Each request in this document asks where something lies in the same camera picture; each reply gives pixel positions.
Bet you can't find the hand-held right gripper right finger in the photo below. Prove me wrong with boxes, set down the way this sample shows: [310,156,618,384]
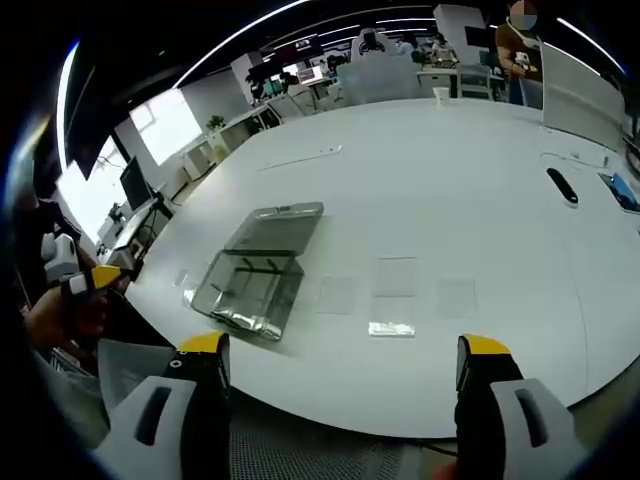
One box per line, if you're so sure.
[452,332,592,480]

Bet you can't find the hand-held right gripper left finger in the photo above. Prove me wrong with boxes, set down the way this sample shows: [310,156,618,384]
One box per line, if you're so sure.
[92,330,234,480]

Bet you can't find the transparent dual guide fixture box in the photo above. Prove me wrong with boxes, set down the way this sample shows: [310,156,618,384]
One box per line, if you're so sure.
[182,201,326,343]

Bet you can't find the small clear plastic packet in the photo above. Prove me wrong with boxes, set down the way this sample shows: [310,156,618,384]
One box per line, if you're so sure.
[368,256,418,340]

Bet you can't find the transparent divider sheet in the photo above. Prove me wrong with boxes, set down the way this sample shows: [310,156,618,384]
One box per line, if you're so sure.
[316,275,358,316]

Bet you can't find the person's left hand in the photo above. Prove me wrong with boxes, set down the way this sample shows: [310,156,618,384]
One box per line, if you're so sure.
[23,287,109,354]

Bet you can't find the person's grey trousers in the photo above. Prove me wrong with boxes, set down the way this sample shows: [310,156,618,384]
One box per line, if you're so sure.
[29,337,177,444]

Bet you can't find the black computer monitor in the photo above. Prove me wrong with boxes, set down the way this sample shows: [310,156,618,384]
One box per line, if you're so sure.
[119,155,152,212]

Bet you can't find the black mesh chair seat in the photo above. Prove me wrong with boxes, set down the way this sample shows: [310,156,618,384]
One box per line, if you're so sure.
[227,394,459,480]

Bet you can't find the white low cabinet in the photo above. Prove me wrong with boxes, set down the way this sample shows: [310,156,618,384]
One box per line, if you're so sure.
[179,106,284,182]

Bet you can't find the black oval device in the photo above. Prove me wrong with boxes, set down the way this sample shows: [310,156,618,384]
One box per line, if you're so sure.
[545,167,580,205]

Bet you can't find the blue packet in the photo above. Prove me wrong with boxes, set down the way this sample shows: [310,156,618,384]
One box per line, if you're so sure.
[597,171,640,215]

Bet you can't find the translucent desk partition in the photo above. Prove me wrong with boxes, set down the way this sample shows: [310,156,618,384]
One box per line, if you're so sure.
[338,54,422,107]

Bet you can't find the white gaming chair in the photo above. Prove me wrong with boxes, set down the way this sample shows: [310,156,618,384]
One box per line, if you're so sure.
[349,26,397,65]

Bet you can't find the white desk partition panel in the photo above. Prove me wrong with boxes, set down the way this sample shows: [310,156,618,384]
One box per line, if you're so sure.
[538,38,627,152]

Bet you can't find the table cable slot cover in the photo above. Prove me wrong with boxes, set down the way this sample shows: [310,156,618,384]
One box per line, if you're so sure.
[256,144,346,172]

